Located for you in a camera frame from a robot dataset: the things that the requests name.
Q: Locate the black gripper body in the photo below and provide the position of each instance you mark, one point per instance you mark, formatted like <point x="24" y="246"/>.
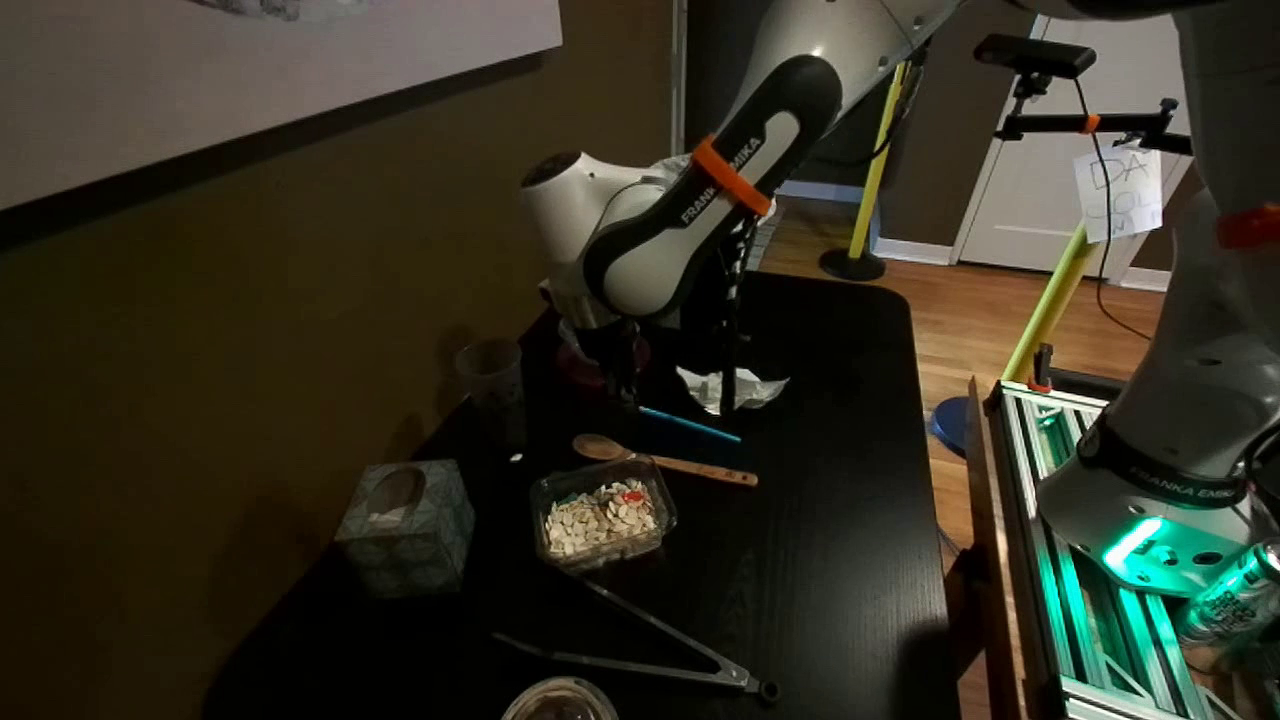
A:
<point x="604" y="360"/>

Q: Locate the wooden cooking spoon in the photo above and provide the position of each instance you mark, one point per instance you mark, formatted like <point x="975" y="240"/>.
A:
<point x="611" y="448"/>

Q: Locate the blue pencil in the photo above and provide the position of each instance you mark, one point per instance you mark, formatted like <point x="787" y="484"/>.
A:
<point x="688" y="426"/>

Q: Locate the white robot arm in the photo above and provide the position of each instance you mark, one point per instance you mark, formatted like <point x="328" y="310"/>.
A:
<point x="1178" y="448"/>

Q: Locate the clear lunchbox with seeds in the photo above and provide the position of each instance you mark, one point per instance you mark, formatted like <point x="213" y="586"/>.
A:
<point x="602" y="515"/>

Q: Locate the patterned tissue box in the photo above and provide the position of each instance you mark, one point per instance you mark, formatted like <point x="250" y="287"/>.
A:
<point x="405" y="528"/>

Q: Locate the white crumpled napkin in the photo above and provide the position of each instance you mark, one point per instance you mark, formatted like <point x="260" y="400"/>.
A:
<point x="729" y="388"/>

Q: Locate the yellow pole stand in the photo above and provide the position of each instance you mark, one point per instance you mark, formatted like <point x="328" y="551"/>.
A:
<point x="853" y="257"/>

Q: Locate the metal tongs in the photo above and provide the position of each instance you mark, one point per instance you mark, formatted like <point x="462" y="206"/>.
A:
<point x="613" y="632"/>

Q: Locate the round metal lid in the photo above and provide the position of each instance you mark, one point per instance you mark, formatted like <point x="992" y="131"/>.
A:
<point x="560" y="699"/>

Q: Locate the white panel door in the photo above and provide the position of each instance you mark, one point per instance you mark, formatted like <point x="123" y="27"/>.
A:
<point x="1088" y="137"/>

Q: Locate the yellow green foam bar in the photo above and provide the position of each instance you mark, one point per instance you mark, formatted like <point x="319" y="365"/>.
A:
<point x="1049" y="304"/>

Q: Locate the white wall board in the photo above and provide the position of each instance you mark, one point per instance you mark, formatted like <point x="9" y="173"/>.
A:
<point x="106" y="87"/>

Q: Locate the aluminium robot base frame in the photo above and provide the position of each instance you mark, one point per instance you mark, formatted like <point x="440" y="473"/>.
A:
<point x="1100" y="650"/>

